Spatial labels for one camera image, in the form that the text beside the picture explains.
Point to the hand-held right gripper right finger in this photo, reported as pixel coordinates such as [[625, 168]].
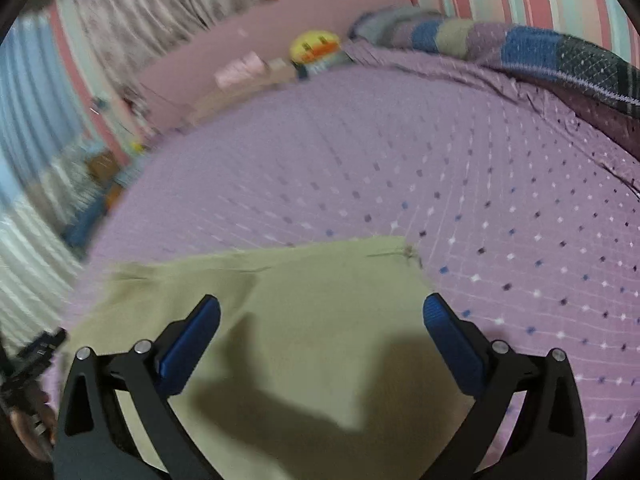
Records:
[[452, 345]]

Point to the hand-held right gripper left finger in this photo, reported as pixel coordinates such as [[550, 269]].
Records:
[[192, 342]]

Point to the beige padded coat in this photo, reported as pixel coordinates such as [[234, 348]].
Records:
[[325, 300]]

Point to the person's left hand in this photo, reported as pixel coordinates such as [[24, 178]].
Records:
[[27, 432]]

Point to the silver white curtain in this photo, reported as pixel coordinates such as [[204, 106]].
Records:
[[30, 270]]

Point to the orange cabinet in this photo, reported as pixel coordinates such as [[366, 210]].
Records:
[[114, 194]]

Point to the purple dotted bed sheet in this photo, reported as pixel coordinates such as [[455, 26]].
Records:
[[400, 160]]

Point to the cardboard box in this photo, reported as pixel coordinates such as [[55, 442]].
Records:
[[102, 165]]

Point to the brown pillow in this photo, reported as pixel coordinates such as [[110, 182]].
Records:
[[235, 97]]

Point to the pink fluffy plush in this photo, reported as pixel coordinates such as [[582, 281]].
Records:
[[240, 69]]

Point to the patchwork checked blanket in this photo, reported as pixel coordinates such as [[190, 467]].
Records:
[[500, 42]]

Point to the yellow duck plush toy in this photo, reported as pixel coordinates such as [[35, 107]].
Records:
[[315, 52]]

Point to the pink headboard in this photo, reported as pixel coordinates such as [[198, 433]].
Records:
[[280, 25]]

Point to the grey floral curtain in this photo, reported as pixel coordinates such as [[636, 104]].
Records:
[[150, 5]]

